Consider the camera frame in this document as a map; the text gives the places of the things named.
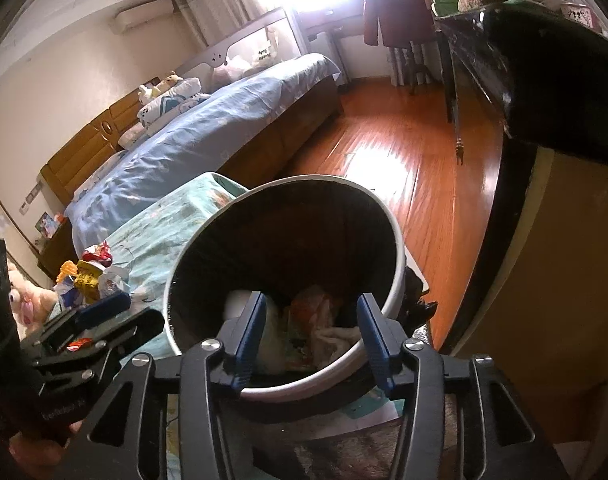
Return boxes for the bed with blue duvet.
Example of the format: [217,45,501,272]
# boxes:
[64,52,345,256]

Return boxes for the pale pink plush toy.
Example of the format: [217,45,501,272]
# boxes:
[211,55,251,84]

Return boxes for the dark red coat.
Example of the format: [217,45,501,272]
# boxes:
[362,0,435,49]

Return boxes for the yellow snack wrapper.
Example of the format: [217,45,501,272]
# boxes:
[58,260,103,307]

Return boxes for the wall sockets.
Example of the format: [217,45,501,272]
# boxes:
[19,185,43,214]

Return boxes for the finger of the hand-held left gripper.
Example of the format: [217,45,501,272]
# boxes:
[31,291,133,356]
[34,307,165,386]

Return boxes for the white air conditioner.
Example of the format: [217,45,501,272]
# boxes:
[112,0,177,37]

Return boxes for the wooden nightstand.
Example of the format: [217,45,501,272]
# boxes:
[36,220,81,282]

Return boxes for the beige crumpled tissue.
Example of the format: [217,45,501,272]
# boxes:
[309,325,365,367]

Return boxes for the yellow plush toy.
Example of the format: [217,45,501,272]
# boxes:
[156,72,185,97]

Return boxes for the photo frame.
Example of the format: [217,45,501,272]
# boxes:
[36,211,61,239]

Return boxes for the cream teddy bear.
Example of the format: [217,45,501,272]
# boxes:
[6,260,61,334]

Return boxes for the striped cloth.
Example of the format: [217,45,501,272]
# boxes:
[386,42,443,95]

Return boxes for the red snack wrapper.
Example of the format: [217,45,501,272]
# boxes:
[83,241,114,267]

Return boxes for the grey crib rail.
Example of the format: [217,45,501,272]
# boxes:
[176,7,305,93]

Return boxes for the wooden headboard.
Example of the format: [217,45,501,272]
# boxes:
[39,77,163,207]

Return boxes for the black trash bin white rim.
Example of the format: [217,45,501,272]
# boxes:
[163,174,409,403]

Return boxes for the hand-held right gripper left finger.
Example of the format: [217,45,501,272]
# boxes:
[54,291,269,480]

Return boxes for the window desk with drawers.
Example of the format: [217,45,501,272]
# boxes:
[304,10,371,82]

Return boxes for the white and blue wrapper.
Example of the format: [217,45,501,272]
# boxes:
[96,265,131,302]

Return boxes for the dark brown bag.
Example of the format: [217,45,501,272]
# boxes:
[398,265,441,337]

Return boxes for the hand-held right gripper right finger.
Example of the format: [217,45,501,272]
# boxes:
[356,292,572,480]

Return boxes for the pink pillow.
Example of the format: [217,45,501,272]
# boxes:
[117,125,151,151]

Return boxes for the orange plastic wrapper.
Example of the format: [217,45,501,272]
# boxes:
[286,285,345,332]

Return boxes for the hanging keys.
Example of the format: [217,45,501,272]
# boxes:
[454,125,468,167]

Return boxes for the teal floral bed sheet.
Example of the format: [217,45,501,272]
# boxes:
[49,172,251,361]

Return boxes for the person's left hand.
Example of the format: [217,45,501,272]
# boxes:
[6,420,83,480]

